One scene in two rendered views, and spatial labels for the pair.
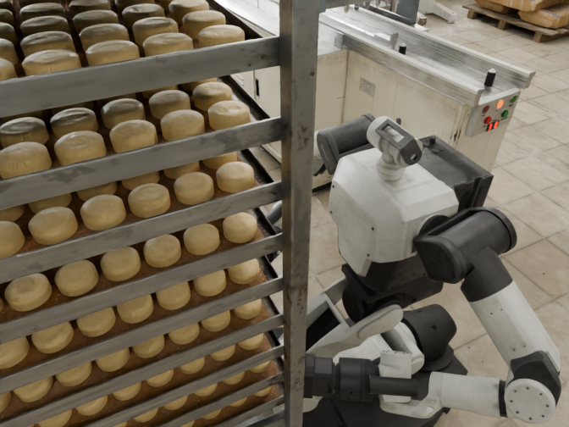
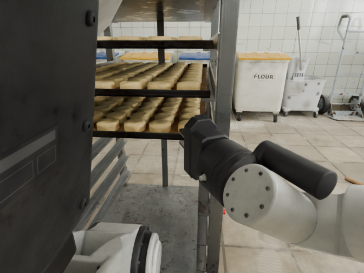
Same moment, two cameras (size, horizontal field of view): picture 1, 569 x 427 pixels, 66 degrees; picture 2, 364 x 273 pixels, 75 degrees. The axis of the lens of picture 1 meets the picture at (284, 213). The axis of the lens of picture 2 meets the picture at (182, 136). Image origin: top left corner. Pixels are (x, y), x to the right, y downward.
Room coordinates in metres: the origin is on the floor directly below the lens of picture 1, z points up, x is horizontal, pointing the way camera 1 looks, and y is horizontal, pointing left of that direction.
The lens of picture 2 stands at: (1.01, -0.26, 0.87)
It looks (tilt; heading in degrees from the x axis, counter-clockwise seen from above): 22 degrees down; 120
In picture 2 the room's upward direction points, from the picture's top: straight up
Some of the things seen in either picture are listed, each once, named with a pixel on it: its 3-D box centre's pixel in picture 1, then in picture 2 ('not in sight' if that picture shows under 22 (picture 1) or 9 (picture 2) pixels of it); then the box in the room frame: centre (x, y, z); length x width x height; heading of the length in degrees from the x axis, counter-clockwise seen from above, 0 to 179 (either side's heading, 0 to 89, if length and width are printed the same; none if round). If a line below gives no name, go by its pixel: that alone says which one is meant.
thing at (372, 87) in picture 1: (411, 143); not in sight; (1.88, -0.63, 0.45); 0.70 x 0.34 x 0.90; 31
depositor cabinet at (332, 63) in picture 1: (302, 80); not in sight; (2.72, -0.12, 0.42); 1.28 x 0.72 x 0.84; 31
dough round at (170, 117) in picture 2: not in sight; (164, 118); (0.69, 0.21, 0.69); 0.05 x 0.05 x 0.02
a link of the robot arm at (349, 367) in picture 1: (330, 376); not in sight; (0.51, -0.10, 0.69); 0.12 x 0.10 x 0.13; 85
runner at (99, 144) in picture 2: not in sight; (97, 147); (0.35, 0.27, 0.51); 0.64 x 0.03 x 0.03; 115
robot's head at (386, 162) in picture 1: (392, 146); not in sight; (0.80, -0.23, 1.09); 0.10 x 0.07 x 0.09; 25
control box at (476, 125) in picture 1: (493, 112); not in sight; (1.57, -0.81, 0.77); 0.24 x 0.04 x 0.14; 121
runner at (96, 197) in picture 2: not in sight; (103, 188); (0.35, 0.27, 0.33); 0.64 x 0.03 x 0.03; 115
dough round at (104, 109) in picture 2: not in sight; (102, 110); (0.50, 0.19, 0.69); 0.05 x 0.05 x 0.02
